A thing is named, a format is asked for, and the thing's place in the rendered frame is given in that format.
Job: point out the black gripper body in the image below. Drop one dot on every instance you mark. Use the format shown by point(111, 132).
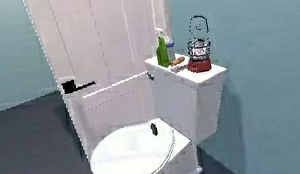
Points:
point(154, 129)

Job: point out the white toilet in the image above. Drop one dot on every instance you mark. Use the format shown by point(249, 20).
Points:
point(174, 104)

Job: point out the pink soap bar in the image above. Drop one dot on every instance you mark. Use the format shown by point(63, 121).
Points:
point(178, 67)

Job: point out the orange brown bar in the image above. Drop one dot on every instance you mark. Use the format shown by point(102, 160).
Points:
point(177, 60)

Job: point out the green spray bottle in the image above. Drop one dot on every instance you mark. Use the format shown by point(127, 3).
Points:
point(162, 52)

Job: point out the grey bottle with blue cap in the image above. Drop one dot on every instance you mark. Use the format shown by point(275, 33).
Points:
point(171, 50)

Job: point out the red base lantern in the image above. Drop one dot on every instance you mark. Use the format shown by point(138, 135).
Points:
point(199, 56)

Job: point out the pale pink room door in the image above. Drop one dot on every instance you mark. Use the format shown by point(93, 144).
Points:
point(101, 49)

